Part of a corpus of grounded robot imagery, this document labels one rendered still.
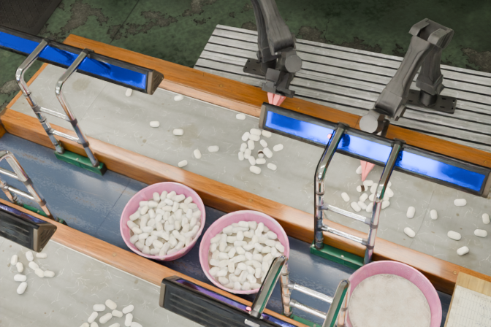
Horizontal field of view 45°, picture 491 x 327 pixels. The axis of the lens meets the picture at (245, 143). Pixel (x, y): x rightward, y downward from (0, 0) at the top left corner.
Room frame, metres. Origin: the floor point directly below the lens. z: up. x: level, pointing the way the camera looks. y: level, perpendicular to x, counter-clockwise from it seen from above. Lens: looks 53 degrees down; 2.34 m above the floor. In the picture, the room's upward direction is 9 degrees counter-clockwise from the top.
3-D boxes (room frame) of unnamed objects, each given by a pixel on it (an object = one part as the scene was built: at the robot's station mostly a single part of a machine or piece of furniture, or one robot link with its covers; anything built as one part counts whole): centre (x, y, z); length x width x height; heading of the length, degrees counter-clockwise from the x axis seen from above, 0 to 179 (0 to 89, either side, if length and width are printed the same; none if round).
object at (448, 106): (1.32, -0.67, 0.71); 0.20 x 0.07 x 0.08; 63
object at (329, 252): (0.82, -0.28, 0.90); 0.20 x 0.19 x 0.45; 58
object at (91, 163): (1.34, 0.54, 0.90); 0.20 x 0.19 x 0.45; 58
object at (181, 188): (0.94, 0.29, 0.72); 0.27 x 0.27 x 0.10
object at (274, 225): (0.79, 0.05, 0.72); 0.27 x 0.27 x 0.10
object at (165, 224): (0.94, 0.29, 0.72); 0.24 x 0.24 x 0.06
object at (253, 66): (1.59, -0.14, 0.71); 0.20 x 0.07 x 0.08; 63
